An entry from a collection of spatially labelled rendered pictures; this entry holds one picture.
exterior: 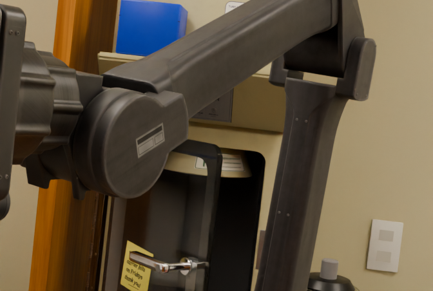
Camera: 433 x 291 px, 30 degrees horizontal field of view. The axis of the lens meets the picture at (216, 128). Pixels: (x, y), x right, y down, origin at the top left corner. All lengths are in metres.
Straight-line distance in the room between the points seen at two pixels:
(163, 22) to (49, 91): 0.80
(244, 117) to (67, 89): 0.83
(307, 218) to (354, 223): 0.96
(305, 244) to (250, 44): 0.28
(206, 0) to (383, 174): 0.66
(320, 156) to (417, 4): 1.01
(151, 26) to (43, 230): 0.38
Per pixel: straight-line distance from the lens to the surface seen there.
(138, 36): 1.32
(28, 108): 0.52
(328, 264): 1.36
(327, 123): 0.91
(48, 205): 1.38
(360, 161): 1.86
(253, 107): 1.35
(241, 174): 1.46
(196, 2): 1.42
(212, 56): 0.69
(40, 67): 0.53
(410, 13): 1.87
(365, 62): 0.90
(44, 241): 1.39
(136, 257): 1.26
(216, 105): 1.35
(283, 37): 0.79
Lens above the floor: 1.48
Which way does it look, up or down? 3 degrees down
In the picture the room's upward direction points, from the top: 6 degrees clockwise
